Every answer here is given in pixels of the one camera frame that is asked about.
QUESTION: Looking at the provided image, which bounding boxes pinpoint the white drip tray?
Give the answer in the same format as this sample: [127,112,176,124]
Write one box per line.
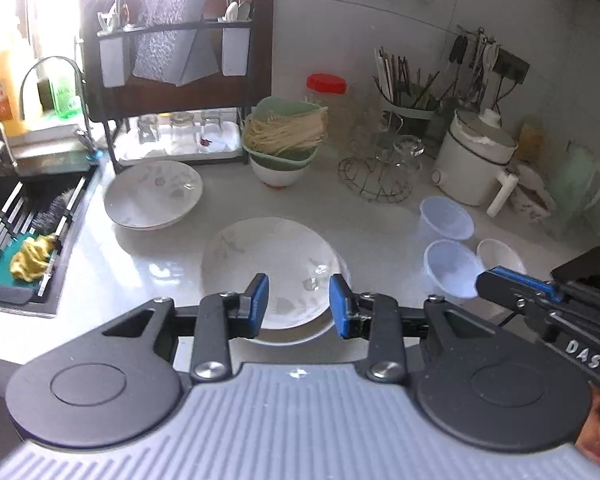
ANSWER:
[116,121,244,164]

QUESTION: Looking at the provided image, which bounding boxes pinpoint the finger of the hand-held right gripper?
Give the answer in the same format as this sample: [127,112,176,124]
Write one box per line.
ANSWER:
[474,265,566,322]

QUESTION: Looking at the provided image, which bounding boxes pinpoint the black-handled hanging utensil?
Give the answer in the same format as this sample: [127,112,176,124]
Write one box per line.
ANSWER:
[449,34,469,67]

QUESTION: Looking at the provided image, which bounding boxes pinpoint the kitchen scissors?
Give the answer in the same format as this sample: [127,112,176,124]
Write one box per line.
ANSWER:
[467,29,502,103]

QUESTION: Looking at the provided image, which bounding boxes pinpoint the chrome faucet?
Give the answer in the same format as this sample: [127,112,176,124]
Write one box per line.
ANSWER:
[19,55,102,160]

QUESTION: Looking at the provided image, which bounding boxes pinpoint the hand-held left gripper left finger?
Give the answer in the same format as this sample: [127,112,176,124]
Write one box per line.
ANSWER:
[100,273,271,382]

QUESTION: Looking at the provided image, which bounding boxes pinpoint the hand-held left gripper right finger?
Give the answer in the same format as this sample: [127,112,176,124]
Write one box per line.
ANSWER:
[328,274,501,382]

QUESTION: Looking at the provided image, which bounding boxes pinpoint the roll-up sink drying rack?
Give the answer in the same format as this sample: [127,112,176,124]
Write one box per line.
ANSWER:
[0,174,89,302]

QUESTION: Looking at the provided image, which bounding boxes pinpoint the green bottle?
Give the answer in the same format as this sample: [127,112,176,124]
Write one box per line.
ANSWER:
[49,71,84,121]

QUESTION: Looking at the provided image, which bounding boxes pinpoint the green chopstick holder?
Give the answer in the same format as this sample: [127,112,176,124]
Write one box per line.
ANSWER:
[373,46,442,131]

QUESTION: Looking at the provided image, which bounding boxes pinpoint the grey wall power strip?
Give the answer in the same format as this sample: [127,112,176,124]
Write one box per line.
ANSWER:
[494,49,531,84]

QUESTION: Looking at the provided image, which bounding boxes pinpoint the white rack caddy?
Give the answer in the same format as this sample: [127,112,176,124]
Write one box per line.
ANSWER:
[100,34,131,89]
[221,19,254,77]

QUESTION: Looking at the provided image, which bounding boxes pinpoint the white electric cooking pot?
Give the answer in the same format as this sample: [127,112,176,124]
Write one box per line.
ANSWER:
[431,108,521,219]

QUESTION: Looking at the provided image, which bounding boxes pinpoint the black kitchen sink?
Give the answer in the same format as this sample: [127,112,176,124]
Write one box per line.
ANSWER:
[0,157,104,320]

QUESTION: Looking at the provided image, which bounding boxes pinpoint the black dish rack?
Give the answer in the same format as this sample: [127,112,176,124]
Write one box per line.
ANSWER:
[79,0,274,167]

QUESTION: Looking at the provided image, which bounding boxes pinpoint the clear drinking glass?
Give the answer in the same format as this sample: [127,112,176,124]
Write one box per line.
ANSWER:
[169,112,196,145]
[392,134,427,162]
[199,112,225,150]
[137,113,161,144]
[351,106,396,155]

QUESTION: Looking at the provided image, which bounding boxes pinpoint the yellow sponge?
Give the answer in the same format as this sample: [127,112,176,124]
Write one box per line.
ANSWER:
[519,119,547,159]

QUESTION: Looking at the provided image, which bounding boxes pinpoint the white footed bowl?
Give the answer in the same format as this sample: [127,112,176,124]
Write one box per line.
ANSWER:
[250,152,312,190]

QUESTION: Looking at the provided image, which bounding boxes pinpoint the orange liquid bottle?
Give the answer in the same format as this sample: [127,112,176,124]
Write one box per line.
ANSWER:
[0,42,27,137]

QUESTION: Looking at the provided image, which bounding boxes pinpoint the pale green electric kettle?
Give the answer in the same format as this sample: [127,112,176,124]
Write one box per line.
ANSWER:
[549,142,600,242]

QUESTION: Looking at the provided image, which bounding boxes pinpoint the round wire glass rack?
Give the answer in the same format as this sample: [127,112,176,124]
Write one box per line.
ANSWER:
[337,154,414,205]

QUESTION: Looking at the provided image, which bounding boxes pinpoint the black bottle brush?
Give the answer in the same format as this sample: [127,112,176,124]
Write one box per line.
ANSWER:
[29,187,84,237]

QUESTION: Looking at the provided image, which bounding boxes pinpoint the white patterned plate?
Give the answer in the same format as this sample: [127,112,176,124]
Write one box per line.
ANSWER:
[103,160,204,232]
[201,217,354,345]

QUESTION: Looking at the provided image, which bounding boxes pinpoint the yellow dish cloth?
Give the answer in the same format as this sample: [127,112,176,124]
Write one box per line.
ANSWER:
[9,233,59,284]

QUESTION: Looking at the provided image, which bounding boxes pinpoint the plain white bowl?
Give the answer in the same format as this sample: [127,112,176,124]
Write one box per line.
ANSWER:
[476,238,528,277]

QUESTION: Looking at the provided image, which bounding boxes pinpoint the grey speckled cloth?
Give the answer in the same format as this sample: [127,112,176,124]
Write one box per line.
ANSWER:
[131,0,222,87]

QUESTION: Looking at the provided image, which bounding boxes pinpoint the clear plastic cup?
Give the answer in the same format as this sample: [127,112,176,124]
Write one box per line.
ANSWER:
[419,196,475,242]
[424,239,482,302]

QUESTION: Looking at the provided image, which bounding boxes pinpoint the green colander with noodles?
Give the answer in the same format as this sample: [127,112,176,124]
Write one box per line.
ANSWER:
[242,96,330,171]

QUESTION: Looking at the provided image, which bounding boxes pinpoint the white bowl with printed figures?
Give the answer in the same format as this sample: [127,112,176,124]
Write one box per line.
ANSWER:
[509,159,557,224]

